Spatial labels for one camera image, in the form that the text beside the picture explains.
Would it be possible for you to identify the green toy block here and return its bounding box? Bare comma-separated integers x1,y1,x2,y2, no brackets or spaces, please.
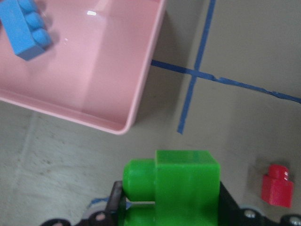
123,150,220,226

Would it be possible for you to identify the blue toy block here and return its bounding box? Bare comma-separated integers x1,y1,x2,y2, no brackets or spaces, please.
0,0,52,61

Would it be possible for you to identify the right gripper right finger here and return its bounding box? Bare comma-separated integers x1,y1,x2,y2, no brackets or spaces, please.
218,182,243,226

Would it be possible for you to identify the red toy block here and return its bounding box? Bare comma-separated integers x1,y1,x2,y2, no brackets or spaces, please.
261,164,294,208

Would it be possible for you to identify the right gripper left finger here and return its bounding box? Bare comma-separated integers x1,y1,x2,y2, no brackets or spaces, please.
104,181,126,218

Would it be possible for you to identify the pink plastic box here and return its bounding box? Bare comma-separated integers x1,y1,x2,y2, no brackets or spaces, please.
0,0,166,135

